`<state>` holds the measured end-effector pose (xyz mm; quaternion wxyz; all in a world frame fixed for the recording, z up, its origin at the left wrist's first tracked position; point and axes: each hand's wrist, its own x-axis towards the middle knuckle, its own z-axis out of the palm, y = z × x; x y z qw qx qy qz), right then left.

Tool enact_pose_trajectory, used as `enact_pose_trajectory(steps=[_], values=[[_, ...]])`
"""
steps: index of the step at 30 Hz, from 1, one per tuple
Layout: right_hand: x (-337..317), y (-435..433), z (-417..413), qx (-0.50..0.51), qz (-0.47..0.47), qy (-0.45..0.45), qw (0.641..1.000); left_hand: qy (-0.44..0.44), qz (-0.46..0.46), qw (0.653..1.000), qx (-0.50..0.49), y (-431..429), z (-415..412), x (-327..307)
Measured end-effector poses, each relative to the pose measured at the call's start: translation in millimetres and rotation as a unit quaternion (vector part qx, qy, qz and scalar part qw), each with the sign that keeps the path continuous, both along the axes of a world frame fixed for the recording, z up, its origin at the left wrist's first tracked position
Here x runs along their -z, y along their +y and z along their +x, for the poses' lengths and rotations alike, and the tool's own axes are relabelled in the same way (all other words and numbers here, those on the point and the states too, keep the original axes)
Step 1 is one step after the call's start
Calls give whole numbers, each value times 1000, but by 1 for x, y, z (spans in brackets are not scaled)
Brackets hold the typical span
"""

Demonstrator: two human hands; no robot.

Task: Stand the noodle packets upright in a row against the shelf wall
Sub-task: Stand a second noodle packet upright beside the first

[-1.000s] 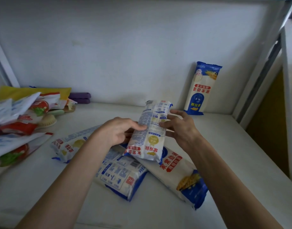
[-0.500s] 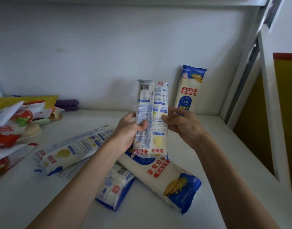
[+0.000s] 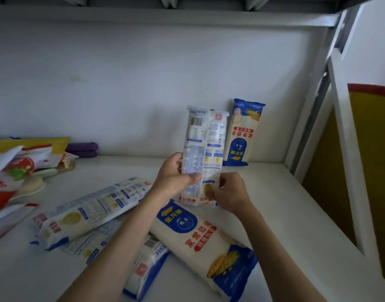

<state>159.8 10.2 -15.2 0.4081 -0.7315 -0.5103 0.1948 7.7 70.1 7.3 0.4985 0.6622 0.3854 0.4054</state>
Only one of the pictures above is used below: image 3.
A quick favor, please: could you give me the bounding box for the white noodle packet blue end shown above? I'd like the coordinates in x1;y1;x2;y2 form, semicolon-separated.
123;234;170;302

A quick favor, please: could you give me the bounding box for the white metal shelf rack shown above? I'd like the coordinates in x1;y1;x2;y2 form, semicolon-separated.
0;0;385;302

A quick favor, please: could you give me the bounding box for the white noodle packet yellow print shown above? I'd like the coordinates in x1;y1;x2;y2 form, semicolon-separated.
60;217;130;266
29;176;154;251

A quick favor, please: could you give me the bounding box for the clear white noodle packet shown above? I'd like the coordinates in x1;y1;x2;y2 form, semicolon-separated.
179;106;210;206

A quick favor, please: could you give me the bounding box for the white scrub brush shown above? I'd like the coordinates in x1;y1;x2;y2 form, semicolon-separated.
9;175;47;199

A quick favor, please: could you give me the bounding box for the yellow bag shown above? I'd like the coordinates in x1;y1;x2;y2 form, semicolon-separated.
0;137;71;158

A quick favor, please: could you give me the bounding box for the person's right hand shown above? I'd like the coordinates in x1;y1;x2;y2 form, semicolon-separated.
208;172;255;218

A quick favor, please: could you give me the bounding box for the red white plastic bag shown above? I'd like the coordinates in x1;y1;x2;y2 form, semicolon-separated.
0;146;64;212

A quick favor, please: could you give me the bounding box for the white noodle packet red label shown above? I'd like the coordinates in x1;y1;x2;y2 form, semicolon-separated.
201;109;230;207

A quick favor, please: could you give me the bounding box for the person's right forearm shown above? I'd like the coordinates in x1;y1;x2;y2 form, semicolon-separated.
238;204;327;302

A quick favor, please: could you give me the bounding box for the pale green handle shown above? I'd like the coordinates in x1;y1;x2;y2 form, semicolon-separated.
31;167;59;178

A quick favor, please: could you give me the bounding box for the person's left hand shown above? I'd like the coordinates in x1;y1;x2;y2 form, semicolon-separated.
150;152;202;207

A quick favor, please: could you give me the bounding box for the yellow board red edge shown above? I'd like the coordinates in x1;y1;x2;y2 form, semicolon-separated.
302;83;385;288

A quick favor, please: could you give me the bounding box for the person's left forearm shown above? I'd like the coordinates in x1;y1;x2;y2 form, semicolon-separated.
56;192;168;302

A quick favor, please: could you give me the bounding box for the purple folded cloth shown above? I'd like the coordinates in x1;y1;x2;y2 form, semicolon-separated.
65;142;99;159

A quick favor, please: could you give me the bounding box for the large white blue noodle packet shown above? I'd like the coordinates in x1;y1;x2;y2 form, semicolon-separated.
149;199;259;302

